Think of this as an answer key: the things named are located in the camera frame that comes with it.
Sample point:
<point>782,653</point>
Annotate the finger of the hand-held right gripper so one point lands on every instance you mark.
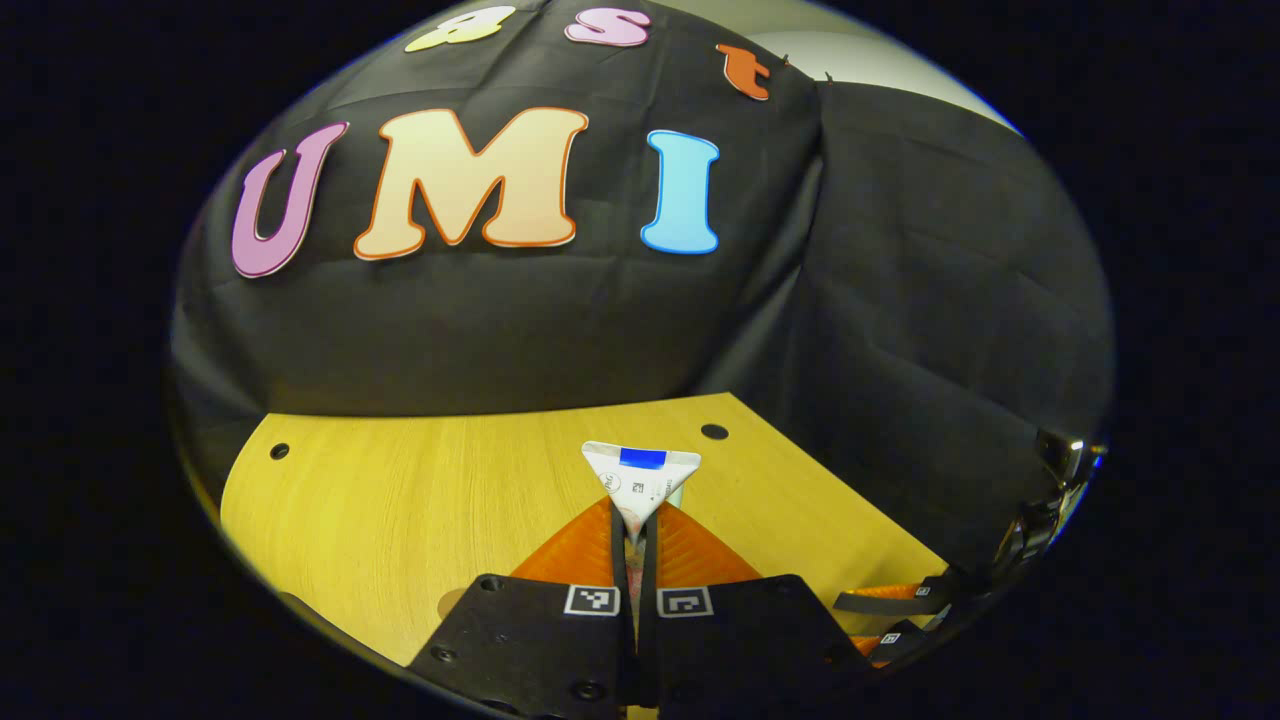
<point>890,602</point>
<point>900,640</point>

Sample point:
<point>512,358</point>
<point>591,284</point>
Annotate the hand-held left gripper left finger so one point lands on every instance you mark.
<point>530,640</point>

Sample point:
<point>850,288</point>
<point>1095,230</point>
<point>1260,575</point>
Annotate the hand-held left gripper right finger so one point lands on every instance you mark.
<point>740,640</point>

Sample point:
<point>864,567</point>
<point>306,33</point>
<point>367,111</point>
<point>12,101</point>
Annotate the round brown coaster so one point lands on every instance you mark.
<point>453,603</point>

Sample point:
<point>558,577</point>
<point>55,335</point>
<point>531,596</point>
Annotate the white toothpaste tube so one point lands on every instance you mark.
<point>640,480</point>

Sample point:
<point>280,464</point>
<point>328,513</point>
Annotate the black backdrop cloth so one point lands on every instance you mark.
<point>500,330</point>

